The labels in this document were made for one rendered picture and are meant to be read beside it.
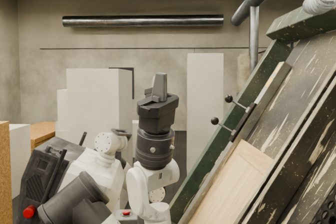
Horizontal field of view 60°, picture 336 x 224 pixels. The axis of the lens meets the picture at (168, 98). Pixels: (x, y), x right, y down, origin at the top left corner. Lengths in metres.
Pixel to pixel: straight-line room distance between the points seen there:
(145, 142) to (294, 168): 0.42
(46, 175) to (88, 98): 2.51
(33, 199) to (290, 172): 0.76
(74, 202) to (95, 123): 2.68
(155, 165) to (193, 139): 4.22
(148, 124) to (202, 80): 4.18
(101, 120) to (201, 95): 1.95
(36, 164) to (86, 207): 0.26
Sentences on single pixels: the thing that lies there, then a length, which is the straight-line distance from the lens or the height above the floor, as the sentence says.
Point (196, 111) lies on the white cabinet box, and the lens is 4.81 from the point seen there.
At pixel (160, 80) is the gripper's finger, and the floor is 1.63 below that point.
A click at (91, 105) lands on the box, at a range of 3.45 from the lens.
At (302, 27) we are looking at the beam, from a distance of 1.38.
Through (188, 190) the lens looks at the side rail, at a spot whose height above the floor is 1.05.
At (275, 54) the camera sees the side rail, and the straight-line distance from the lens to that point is 1.62.
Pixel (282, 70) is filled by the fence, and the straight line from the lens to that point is 1.37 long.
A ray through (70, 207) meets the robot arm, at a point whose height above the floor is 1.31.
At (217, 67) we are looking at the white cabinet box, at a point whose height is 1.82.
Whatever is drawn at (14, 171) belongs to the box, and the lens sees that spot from 4.63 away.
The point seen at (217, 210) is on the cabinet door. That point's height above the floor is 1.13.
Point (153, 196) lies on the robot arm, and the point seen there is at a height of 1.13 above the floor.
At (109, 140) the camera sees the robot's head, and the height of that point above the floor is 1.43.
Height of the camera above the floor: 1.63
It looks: 4 degrees down
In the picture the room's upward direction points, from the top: straight up
